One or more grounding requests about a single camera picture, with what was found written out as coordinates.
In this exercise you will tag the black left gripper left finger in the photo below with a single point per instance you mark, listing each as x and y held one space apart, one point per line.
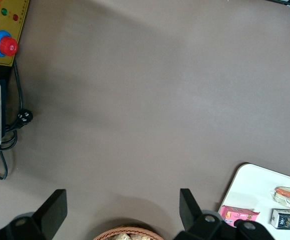
53 212

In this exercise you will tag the round brown wicker basket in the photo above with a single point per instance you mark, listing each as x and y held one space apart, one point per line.
109 231

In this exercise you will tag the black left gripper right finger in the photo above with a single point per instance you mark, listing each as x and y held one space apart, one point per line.
189 212

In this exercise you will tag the pink snack pack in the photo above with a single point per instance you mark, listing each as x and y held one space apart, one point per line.
237 214

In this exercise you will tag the beige plastic tray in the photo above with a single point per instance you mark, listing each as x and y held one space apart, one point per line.
249 185

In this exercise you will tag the yellow control box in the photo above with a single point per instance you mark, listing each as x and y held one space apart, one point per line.
7 15

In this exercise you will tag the small black box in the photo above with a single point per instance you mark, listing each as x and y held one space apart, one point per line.
285 219

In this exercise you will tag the red emergency stop button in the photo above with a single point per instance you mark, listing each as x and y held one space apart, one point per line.
7 46

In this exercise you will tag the clear wrapped snack pack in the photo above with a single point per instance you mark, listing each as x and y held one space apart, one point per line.
121 237
139 237

